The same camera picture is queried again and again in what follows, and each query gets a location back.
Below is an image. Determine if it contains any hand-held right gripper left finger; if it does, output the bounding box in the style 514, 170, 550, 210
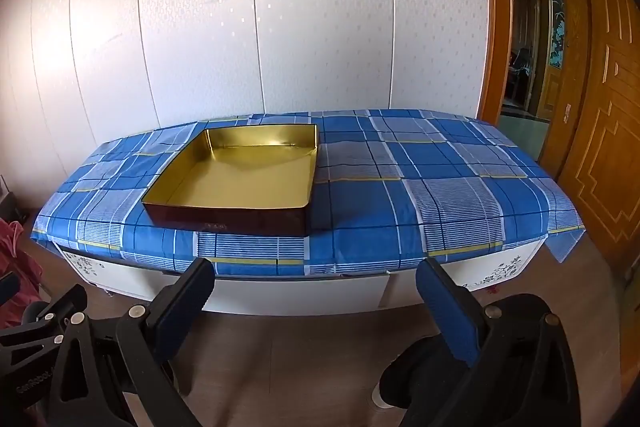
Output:
47, 257, 217, 427

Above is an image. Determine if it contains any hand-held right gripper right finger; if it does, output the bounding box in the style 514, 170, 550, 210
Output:
415, 257, 583, 427

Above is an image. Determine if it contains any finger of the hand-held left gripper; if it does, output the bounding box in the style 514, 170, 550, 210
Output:
0, 284, 88, 350
0, 272, 20, 308

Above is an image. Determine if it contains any white cabinet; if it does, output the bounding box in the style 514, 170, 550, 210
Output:
52, 237, 543, 317

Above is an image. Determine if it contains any gold metal tin box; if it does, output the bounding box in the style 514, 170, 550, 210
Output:
141, 123, 321, 238

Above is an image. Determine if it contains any pink ruffled cloth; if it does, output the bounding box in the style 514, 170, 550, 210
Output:
0, 219, 46, 330

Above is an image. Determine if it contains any blue plaid cloth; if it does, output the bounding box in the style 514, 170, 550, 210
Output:
30, 108, 586, 278

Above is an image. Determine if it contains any carved wooden door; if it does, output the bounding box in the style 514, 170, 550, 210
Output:
540, 0, 640, 288

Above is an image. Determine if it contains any patterned glass door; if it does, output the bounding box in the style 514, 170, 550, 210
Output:
545, 0, 568, 118

